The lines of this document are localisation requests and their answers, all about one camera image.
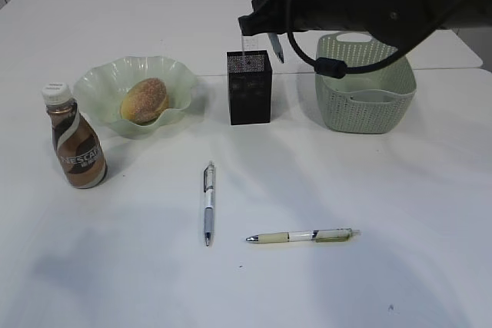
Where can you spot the green plastic woven basket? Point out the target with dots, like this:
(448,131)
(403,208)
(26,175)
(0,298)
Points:
(372,103)

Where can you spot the clear plastic ruler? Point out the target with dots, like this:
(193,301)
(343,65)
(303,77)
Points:
(249,43)

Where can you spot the black mesh pen holder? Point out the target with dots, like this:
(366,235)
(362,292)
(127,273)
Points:
(249,87)

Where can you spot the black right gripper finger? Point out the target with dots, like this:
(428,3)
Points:
(268,16)

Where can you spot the beige grip white pen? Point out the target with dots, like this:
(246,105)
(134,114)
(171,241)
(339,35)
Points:
(317,236)

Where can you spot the green wavy glass plate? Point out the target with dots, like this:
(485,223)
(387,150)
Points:
(102,89)

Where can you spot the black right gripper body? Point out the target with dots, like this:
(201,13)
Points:
(346,1)

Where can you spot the sugared bread loaf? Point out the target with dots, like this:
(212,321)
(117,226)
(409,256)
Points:
(145,101)

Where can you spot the brown coffee drink bottle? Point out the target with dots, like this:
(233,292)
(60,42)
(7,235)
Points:
(75,143)

